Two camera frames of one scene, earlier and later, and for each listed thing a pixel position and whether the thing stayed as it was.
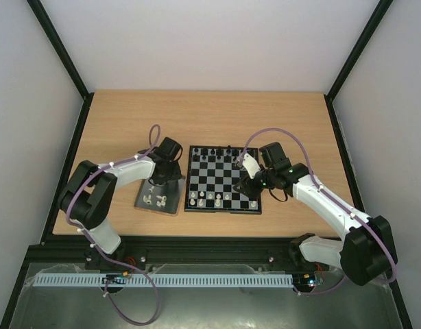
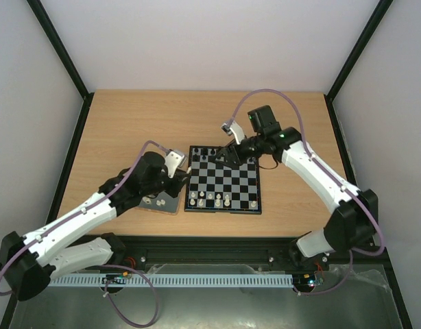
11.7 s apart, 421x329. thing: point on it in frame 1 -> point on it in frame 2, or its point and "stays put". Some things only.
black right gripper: x=250 y=185 -> x=234 y=155
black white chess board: x=211 y=177 stays put
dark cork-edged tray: x=166 y=200 stays put
